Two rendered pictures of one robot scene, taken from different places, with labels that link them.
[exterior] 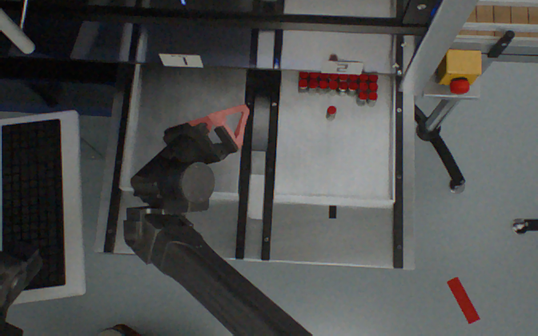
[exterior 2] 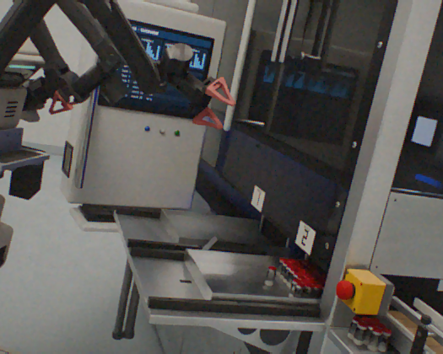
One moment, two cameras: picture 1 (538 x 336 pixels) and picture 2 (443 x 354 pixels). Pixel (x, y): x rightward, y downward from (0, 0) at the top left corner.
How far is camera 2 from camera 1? 1.51 m
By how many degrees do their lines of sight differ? 72
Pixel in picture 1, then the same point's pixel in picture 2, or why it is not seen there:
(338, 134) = (255, 286)
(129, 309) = not seen: outside the picture
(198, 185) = (180, 51)
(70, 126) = not seen: hidden behind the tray
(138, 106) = (219, 226)
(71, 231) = not seen: hidden behind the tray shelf
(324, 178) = (213, 279)
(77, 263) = (102, 225)
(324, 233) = (164, 276)
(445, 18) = (360, 163)
